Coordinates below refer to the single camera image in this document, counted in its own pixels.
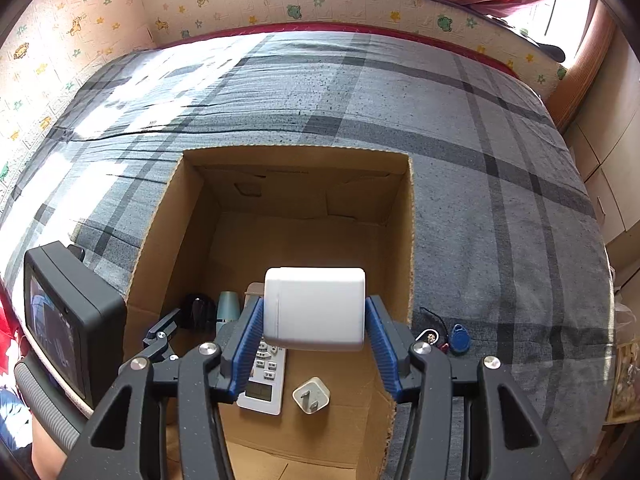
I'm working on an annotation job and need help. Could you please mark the black cylindrical cap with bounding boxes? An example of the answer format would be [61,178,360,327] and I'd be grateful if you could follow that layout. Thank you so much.
[178,292,217,332]

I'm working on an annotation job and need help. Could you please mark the light blue cosmetic bottle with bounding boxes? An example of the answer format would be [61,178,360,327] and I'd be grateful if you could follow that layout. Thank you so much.
[216,290,241,332]

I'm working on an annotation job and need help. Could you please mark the keyring with carabiner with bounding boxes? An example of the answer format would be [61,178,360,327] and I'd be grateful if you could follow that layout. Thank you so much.
[416,307,449,353]

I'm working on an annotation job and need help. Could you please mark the white remote control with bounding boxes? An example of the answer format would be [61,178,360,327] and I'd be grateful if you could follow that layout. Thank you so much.
[236,339,286,416]

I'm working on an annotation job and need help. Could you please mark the large white charger plug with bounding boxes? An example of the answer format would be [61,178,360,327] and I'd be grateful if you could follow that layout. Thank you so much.
[262,266,366,352]

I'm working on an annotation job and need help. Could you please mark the small white charger plug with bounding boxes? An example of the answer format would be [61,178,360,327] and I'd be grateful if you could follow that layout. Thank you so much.
[292,377,331,415]

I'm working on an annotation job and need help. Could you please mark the brown cardboard box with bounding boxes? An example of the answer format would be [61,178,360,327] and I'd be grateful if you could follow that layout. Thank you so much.
[124,145,414,479]

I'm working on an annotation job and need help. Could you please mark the blue key fob tag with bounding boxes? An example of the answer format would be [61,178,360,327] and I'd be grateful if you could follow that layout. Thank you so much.
[448,323,471,356]

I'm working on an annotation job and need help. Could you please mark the person's left hand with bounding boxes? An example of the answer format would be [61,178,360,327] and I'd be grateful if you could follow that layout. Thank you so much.
[32,417,66,480]

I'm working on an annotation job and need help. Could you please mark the grey plaid bed sheet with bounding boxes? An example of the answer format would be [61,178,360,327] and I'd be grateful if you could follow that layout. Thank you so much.
[1,30,615,469]

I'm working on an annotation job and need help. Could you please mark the white plastic bags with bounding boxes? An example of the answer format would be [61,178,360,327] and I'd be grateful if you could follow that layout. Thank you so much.
[610,263,640,346]

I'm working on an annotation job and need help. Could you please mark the wooden shelf with items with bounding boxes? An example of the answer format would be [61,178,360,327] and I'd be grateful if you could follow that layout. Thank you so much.
[572,338,639,479]

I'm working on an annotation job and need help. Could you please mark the beige wardrobe cabinet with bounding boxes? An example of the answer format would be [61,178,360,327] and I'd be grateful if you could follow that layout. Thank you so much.
[562,29,640,261]

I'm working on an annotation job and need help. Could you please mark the cartoon patterned padded headboard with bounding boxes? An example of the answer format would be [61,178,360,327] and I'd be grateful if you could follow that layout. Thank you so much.
[1,0,566,204]

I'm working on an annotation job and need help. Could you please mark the black camera display module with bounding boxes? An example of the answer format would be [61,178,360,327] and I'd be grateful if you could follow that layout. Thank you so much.
[24,242,127,408]

